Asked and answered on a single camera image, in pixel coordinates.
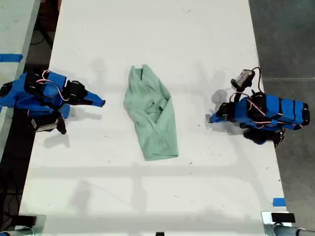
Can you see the camera black stalk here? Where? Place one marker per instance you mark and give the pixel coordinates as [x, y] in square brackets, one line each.
[61, 124]
[237, 94]

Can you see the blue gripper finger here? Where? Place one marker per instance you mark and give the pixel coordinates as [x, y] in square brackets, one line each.
[216, 115]
[94, 97]
[92, 102]
[216, 120]

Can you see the pale green t-shirt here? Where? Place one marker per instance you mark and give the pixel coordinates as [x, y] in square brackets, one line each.
[152, 115]

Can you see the small black box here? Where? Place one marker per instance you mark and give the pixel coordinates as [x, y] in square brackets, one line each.
[27, 220]
[283, 218]

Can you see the short blue tape piece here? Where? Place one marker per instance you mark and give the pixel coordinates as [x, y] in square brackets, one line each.
[279, 202]

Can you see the long blue tape strip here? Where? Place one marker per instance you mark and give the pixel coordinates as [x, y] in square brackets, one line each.
[11, 57]

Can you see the white side table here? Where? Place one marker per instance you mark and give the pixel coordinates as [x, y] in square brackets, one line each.
[14, 29]

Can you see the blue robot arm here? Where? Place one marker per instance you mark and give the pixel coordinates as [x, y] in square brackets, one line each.
[27, 94]
[278, 110]

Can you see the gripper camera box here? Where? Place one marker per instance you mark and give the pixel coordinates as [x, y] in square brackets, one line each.
[243, 77]
[44, 124]

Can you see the metal table bracket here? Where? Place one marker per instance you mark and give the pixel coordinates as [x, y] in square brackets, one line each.
[40, 225]
[267, 223]

